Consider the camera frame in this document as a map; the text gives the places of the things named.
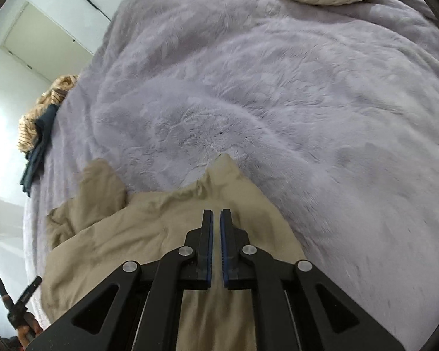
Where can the purple fleece blanket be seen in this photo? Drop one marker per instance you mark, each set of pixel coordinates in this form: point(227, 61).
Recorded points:
point(278, 117)

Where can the dark blue garment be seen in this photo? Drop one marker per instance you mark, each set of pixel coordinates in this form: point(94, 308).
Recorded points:
point(38, 150)

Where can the person's left hand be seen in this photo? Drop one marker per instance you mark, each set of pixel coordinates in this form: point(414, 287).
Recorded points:
point(23, 334)

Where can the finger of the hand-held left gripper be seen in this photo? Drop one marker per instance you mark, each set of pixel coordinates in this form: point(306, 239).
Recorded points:
point(30, 288)
point(0, 285)

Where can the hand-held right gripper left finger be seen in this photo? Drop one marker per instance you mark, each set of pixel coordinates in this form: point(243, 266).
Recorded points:
point(207, 252)

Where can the white room door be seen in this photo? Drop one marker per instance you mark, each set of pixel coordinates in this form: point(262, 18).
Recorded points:
point(47, 40)

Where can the khaki puffer jacket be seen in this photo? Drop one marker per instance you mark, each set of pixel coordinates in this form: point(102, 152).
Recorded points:
point(150, 223)

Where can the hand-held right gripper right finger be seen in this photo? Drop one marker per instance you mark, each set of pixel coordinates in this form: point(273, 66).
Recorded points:
point(225, 252)

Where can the beige striped garment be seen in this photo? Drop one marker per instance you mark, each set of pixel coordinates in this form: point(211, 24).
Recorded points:
point(40, 106)

